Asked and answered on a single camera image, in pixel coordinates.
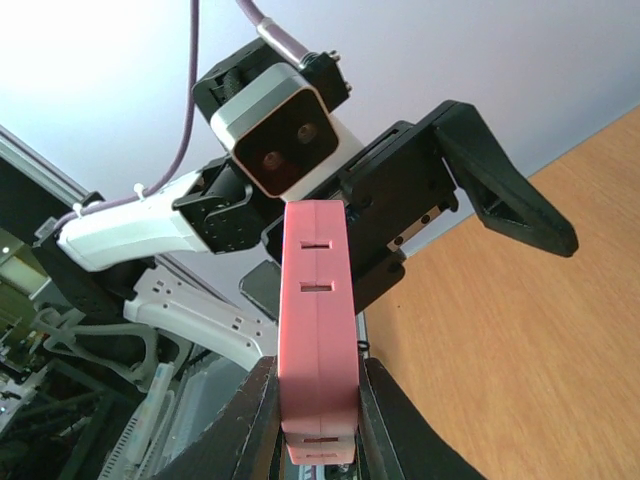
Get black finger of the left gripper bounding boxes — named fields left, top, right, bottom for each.
left=239, top=260, right=281, bottom=321
left=433, top=107, right=579, bottom=258

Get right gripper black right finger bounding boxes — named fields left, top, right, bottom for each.
left=355, top=357, right=484, bottom=480

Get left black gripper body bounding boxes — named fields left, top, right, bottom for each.
left=259, top=99, right=461, bottom=316

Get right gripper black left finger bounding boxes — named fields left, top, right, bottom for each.
left=158, top=356, right=281, bottom=480

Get pink cube plug adapter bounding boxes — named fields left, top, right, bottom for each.
left=277, top=200, right=359, bottom=465

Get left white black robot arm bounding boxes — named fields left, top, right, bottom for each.
left=34, top=101, right=578, bottom=369

